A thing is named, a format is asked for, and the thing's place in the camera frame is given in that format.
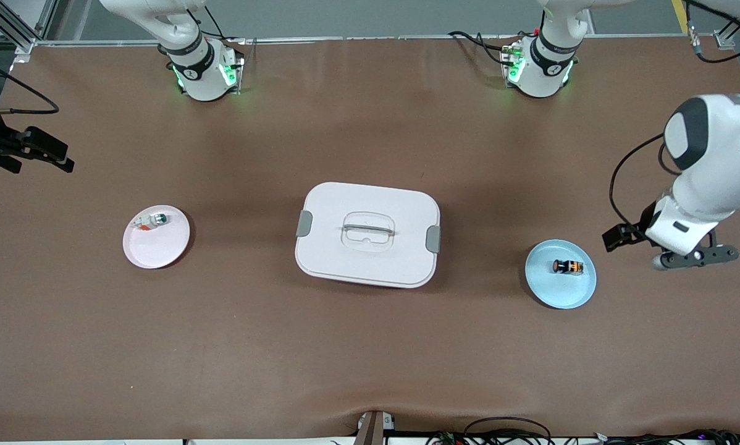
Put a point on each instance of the light blue round plate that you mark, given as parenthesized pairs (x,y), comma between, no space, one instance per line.
(555,290)

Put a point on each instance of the aluminium frame profile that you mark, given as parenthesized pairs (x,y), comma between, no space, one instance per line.
(728,38)
(18,31)

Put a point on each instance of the pink round plate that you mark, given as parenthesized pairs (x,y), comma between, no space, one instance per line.
(157,250)

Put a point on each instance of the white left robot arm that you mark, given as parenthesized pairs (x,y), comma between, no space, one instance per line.
(716,161)

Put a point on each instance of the brown camera mount bracket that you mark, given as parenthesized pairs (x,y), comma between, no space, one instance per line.
(373,428)

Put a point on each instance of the white green switch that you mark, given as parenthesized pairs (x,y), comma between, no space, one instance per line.
(152,220)

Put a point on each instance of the white lidded storage box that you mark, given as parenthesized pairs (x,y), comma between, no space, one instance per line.
(367,233)

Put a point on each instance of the orange black switch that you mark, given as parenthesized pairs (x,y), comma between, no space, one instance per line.
(569,267)

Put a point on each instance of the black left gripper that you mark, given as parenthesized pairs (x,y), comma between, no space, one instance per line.
(643,221)

